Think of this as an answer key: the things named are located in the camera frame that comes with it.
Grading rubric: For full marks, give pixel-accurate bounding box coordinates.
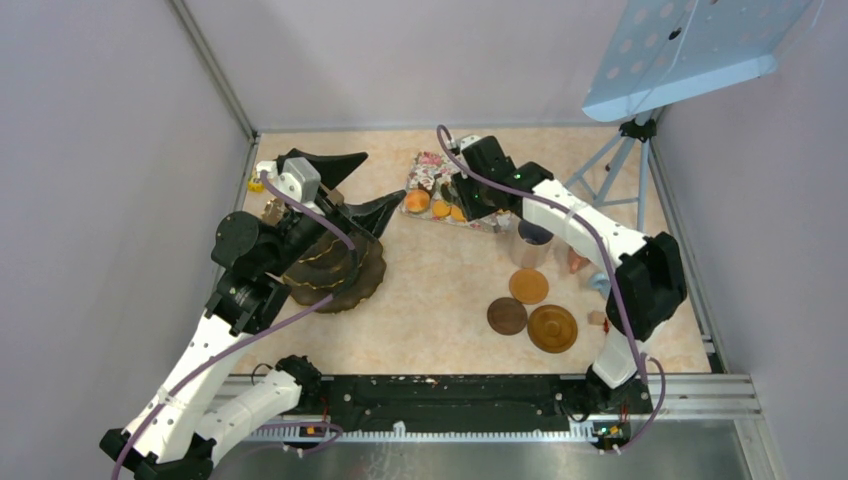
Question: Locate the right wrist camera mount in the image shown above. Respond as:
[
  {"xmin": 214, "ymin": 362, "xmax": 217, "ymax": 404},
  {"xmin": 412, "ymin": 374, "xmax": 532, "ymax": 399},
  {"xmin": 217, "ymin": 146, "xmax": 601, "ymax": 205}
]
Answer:
[{"xmin": 448, "ymin": 135, "xmax": 481, "ymax": 155}]

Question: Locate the grey tripod stand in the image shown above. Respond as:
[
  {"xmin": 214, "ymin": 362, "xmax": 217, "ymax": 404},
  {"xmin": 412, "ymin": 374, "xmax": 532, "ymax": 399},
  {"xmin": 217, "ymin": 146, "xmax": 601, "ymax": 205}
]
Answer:
[{"xmin": 564, "ymin": 111, "xmax": 657, "ymax": 231}]

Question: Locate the floral serving tray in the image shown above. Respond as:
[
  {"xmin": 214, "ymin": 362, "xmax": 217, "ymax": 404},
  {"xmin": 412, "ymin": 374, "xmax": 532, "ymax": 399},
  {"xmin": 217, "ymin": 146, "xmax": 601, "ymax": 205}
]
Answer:
[{"xmin": 398, "ymin": 151, "xmax": 513, "ymax": 233}]

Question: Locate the round biscuit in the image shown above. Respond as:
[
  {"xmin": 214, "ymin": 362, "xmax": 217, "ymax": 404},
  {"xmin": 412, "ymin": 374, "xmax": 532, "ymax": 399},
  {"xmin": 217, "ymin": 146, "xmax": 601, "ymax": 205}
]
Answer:
[
  {"xmin": 450, "ymin": 205, "xmax": 467, "ymax": 223},
  {"xmin": 431, "ymin": 200, "xmax": 452, "ymax": 219}
]

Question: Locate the round orange bun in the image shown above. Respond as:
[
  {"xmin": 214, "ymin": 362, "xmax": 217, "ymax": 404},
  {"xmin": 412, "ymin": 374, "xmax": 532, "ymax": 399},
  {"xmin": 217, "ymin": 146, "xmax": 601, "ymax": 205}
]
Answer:
[{"xmin": 404, "ymin": 189, "xmax": 431, "ymax": 214}]

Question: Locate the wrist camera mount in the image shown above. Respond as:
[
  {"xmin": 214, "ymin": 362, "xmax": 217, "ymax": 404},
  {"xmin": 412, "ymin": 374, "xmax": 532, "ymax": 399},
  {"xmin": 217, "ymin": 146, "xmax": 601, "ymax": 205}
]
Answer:
[
  {"xmin": 448, "ymin": 135, "xmax": 481, "ymax": 155},
  {"xmin": 255, "ymin": 157, "xmax": 321, "ymax": 204}
]

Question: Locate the pink small cup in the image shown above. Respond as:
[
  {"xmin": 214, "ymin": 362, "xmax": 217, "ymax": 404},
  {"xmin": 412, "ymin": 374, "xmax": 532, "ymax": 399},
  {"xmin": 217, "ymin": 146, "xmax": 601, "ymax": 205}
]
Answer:
[{"xmin": 567, "ymin": 247, "xmax": 590, "ymax": 274}]

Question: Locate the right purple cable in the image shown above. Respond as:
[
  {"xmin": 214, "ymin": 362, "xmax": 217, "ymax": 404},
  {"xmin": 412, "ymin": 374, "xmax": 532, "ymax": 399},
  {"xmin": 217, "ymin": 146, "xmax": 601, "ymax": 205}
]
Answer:
[{"xmin": 435, "ymin": 124, "xmax": 666, "ymax": 455}]

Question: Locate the round biscuit middle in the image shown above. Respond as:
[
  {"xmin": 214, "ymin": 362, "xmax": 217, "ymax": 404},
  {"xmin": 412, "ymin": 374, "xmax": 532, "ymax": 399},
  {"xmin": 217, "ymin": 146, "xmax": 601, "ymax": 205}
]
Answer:
[{"xmin": 450, "ymin": 205, "xmax": 467, "ymax": 223}]

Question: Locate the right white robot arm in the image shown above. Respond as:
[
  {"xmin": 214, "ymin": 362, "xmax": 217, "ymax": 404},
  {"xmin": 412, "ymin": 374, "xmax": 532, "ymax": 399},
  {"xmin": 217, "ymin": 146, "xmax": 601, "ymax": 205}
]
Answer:
[{"xmin": 437, "ymin": 126, "xmax": 688, "ymax": 412}]

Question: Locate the red owl snack packet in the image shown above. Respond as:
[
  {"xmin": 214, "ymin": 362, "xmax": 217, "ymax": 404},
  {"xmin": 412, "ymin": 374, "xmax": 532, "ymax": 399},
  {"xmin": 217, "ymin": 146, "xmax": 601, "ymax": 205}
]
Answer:
[{"xmin": 587, "ymin": 311, "xmax": 609, "ymax": 333}]

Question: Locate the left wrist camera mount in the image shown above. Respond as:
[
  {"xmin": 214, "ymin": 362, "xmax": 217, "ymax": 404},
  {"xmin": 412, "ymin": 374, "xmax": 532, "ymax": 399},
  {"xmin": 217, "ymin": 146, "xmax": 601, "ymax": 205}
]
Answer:
[{"xmin": 255, "ymin": 157, "xmax": 321, "ymax": 204}]

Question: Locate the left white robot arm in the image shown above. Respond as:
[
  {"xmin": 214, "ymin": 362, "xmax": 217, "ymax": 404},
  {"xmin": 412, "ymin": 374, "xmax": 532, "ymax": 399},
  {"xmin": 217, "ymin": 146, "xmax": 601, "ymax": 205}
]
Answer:
[{"xmin": 100, "ymin": 149, "xmax": 404, "ymax": 479}]

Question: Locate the light blue mug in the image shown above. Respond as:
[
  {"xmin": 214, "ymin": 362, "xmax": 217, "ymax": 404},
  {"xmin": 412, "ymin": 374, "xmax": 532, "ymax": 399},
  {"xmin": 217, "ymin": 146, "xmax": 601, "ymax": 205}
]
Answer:
[{"xmin": 588, "ymin": 272, "xmax": 611, "ymax": 299}]

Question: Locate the brown wooden lid coaster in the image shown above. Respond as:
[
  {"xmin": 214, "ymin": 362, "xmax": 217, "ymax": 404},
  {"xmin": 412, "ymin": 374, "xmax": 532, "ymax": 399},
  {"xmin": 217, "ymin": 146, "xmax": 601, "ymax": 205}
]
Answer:
[{"xmin": 527, "ymin": 305, "xmax": 578, "ymax": 354}]

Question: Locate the yellow snack packet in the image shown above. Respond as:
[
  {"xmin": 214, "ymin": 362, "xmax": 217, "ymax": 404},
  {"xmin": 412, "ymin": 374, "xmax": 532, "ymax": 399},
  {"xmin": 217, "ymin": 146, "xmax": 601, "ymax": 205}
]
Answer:
[{"xmin": 247, "ymin": 172, "xmax": 265, "ymax": 193}]

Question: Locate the blue perforated stand tray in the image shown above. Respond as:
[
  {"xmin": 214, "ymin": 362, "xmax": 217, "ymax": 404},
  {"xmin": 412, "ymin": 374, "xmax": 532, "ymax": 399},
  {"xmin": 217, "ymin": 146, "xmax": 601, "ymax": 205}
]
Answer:
[{"xmin": 582, "ymin": 0, "xmax": 824, "ymax": 122}]

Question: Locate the light wooden coaster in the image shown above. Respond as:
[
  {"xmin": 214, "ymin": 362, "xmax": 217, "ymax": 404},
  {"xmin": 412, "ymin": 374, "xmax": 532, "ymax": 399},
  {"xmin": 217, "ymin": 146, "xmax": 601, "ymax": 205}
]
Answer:
[{"xmin": 508, "ymin": 269, "xmax": 549, "ymax": 305}]

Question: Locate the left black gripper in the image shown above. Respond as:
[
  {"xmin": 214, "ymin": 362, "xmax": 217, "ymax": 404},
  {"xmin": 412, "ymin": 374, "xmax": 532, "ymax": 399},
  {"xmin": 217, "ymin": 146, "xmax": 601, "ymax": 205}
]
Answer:
[{"xmin": 264, "ymin": 148, "xmax": 406, "ymax": 277}]

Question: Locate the round biscuit left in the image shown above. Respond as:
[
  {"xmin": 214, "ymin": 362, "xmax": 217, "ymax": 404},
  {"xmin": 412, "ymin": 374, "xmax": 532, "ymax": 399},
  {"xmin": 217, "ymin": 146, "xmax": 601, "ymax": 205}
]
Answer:
[{"xmin": 431, "ymin": 200, "xmax": 452, "ymax": 219}]

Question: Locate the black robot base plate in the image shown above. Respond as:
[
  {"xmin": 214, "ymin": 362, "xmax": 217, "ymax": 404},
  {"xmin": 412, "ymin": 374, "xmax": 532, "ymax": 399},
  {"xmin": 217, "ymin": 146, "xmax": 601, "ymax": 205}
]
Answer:
[{"xmin": 287, "ymin": 374, "xmax": 653, "ymax": 434}]

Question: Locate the dark wooden coaster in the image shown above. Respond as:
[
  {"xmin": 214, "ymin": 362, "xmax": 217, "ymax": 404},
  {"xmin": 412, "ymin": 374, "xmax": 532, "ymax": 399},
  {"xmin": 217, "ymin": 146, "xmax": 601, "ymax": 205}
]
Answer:
[{"xmin": 486, "ymin": 297, "xmax": 528, "ymax": 336}]

